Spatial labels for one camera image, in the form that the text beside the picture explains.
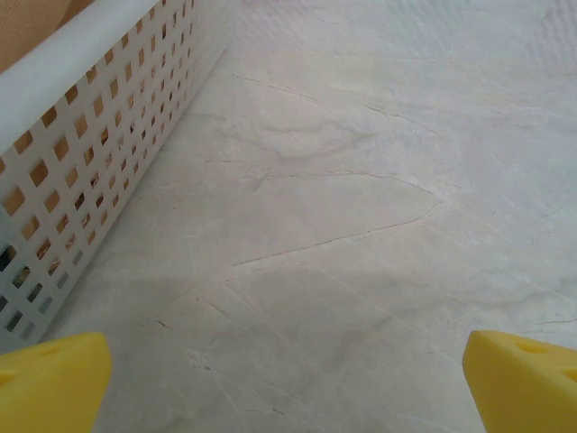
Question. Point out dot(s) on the white perforated plastic basket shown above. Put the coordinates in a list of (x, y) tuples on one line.
[(45, 67)]

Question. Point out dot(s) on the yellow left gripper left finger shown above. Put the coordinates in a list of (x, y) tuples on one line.
[(49, 388)]

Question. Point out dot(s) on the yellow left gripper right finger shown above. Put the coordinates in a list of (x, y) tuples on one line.
[(523, 388)]

